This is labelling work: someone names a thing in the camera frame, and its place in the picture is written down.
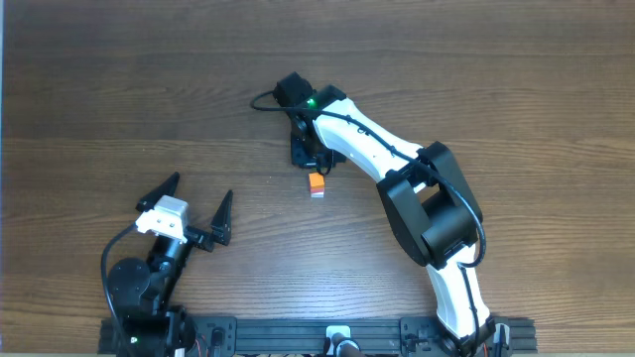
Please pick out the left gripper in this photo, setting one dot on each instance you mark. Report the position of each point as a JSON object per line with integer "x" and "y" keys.
{"x": 202, "y": 238}

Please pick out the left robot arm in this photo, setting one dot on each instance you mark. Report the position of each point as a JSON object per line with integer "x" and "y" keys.
{"x": 129, "y": 285}

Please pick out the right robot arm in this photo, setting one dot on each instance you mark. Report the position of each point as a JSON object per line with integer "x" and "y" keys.
{"x": 357, "y": 141}

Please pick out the orange cube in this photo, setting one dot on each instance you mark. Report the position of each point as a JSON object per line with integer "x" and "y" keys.
{"x": 316, "y": 181}

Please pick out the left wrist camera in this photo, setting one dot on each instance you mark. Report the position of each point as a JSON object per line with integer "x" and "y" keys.
{"x": 164, "y": 218}

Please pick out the mounting rail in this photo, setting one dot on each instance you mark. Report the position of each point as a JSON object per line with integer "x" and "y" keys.
{"x": 283, "y": 337}

